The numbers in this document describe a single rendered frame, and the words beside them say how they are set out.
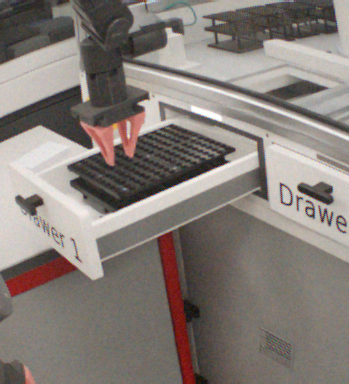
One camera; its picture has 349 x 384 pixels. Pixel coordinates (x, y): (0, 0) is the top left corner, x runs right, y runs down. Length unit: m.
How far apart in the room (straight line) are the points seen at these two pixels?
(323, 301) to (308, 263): 0.08
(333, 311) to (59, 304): 0.53
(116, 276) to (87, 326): 0.13
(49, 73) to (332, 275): 1.11
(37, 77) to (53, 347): 0.86
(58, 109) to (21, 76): 0.20
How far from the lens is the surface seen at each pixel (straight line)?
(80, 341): 1.45
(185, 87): 1.30
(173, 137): 1.29
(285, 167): 1.12
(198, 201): 1.14
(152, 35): 1.04
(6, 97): 1.95
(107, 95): 1.02
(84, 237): 1.03
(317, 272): 1.21
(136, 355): 1.55
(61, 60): 2.01
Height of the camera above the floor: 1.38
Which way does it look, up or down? 26 degrees down
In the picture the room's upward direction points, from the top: 8 degrees counter-clockwise
